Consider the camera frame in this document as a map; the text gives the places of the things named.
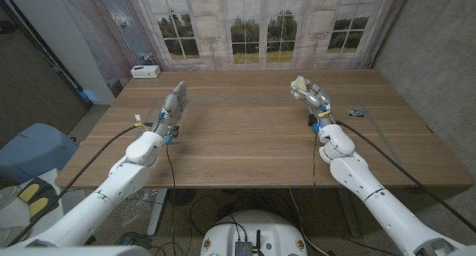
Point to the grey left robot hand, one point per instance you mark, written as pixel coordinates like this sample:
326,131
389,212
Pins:
173,105

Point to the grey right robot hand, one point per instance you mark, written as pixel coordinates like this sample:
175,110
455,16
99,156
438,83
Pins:
318,99

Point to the yellow sponge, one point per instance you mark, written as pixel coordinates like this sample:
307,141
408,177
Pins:
299,85

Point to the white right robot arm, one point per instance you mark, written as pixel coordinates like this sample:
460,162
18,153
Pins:
372,192

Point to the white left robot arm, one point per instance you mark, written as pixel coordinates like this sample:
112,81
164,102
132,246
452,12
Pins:
111,185

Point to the blue silver toy car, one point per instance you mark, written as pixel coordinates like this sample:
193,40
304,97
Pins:
356,112

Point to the white electrical box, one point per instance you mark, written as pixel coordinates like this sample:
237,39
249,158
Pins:
145,72

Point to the printed window backdrop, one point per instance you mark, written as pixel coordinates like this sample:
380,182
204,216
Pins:
260,29

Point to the black round floor object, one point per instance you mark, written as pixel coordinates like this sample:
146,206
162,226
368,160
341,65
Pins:
181,197

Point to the white table leg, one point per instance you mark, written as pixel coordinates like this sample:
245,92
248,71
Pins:
158,211

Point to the grey table leg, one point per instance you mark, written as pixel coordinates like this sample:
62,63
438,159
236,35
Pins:
349,211

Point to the white robot torso base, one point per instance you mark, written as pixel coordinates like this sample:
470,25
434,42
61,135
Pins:
256,226

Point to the black power strip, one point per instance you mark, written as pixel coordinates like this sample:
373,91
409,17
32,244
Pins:
138,242

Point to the blue grey chair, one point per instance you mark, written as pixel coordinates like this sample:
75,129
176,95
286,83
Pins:
35,148

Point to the black antenna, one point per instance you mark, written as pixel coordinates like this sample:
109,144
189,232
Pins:
258,241

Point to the silver module on torso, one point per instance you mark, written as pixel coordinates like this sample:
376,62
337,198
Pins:
243,248

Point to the black yellow foot pedal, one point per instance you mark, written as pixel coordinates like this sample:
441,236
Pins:
37,202

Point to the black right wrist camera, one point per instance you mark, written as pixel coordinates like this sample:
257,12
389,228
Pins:
312,120

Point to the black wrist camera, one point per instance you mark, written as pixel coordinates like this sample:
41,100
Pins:
312,120
174,131

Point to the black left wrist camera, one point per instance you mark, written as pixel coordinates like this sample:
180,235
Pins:
174,131

